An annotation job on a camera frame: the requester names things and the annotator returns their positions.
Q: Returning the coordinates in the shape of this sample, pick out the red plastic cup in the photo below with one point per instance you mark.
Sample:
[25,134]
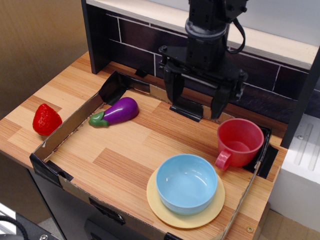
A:
[239,140]

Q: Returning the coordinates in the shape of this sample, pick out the light blue bowl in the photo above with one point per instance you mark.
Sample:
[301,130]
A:
[186,184]

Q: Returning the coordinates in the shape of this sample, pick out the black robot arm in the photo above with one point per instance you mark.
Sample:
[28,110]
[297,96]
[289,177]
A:
[209,20]

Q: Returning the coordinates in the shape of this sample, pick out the cardboard tray border with tape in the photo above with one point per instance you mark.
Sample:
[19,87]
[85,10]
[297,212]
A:
[94,179]

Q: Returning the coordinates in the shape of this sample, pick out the wooden shelf with dark posts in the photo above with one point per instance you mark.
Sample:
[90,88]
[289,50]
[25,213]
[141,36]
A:
[280,84]

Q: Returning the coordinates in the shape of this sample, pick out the yellow plate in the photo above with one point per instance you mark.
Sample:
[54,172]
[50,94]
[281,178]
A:
[184,221]

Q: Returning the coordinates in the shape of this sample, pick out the purple toy eggplant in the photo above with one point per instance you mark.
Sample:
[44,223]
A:
[123,110]

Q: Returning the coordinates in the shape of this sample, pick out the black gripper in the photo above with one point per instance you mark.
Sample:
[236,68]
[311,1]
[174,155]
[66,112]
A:
[202,66]

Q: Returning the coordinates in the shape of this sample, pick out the white side unit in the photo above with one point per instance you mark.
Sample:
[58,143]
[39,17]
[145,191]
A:
[296,192]

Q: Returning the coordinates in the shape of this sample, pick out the red toy strawberry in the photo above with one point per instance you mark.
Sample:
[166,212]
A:
[46,120]

